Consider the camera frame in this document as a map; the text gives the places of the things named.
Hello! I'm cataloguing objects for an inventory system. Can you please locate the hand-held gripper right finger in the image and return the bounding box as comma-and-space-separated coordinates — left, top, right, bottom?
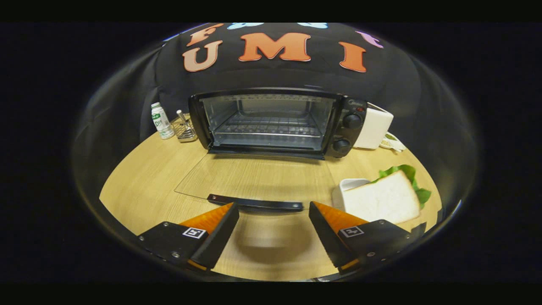
308, 201, 414, 275

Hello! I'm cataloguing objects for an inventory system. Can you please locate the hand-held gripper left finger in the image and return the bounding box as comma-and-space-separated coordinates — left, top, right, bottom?
138, 202, 240, 272

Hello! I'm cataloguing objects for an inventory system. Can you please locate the sandwich with lettuce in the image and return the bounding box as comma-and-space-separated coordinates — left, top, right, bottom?
342, 164, 432, 225

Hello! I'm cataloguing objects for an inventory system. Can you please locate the black toaster oven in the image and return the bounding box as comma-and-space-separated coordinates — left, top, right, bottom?
174, 87, 368, 212

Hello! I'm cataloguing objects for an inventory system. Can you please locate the white pop-up toaster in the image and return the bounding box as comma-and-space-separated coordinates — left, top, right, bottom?
352, 103, 395, 150

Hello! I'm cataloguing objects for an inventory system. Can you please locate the white rectangular tray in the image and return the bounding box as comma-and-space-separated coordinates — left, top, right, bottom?
332, 178, 372, 211

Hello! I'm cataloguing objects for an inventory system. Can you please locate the white divided snack dish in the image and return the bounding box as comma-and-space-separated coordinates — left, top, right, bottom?
379, 132, 407, 153

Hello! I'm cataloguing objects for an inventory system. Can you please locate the white bottle with green label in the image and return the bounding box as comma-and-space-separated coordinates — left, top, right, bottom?
150, 102, 175, 140

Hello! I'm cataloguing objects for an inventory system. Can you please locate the black backdrop cloth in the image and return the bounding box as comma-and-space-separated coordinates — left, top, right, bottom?
85, 23, 424, 147

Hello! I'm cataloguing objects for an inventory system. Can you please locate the metal wire basket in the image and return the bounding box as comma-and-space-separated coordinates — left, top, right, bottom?
171, 110, 199, 143

